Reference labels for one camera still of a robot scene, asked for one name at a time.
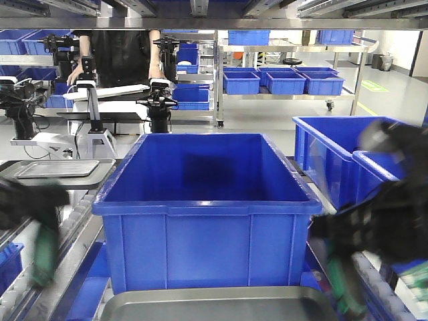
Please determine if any silver tray on black board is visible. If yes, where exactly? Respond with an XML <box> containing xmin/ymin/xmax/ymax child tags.
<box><xmin>14</xmin><ymin>160</ymin><xmax>100</xmax><ymax>179</ymax></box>

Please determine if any green-handled screwdriver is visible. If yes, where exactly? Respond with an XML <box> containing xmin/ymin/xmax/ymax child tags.
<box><xmin>31</xmin><ymin>225</ymin><xmax>60</xmax><ymax>288</ymax></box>
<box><xmin>309</xmin><ymin>203</ymin><xmax>367</xmax><ymax>320</ymax></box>

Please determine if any steel shelf cart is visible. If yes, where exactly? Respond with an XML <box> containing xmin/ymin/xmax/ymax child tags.
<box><xmin>215</xmin><ymin>35</ymin><xmax>379</xmax><ymax>128</ymax></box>

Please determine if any blue bin right front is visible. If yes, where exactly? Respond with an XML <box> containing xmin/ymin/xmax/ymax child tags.
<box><xmin>352</xmin><ymin>150</ymin><xmax>406</xmax><ymax>203</ymax></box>

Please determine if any silver metal tray front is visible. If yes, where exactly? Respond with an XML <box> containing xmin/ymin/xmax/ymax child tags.
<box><xmin>100</xmin><ymin>286</ymin><xmax>338</xmax><ymax>320</ymax></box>

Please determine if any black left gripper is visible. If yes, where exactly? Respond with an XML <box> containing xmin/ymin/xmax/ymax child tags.
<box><xmin>1</xmin><ymin>179</ymin><xmax>70</xmax><ymax>233</ymax></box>

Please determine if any person in black shirt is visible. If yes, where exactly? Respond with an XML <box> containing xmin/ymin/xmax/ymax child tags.
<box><xmin>67</xmin><ymin>29</ymin><xmax>166</xmax><ymax>88</ymax></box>

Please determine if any large blue bin centre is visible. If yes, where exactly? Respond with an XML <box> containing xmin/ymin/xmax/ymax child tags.
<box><xmin>92</xmin><ymin>133</ymin><xmax>322</xmax><ymax>294</ymax></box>

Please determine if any blue bin right rear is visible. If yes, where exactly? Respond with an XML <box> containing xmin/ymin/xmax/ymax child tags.
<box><xmin>293</xmin><ymin>116</ymin><xmax>397</xmax><ymax>208</ymax></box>

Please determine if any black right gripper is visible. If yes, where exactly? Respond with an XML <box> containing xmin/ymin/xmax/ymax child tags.
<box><xmin>310</xmin><ymin>120</ymin><xmax>427</xmax><ymax>263</ymax></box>

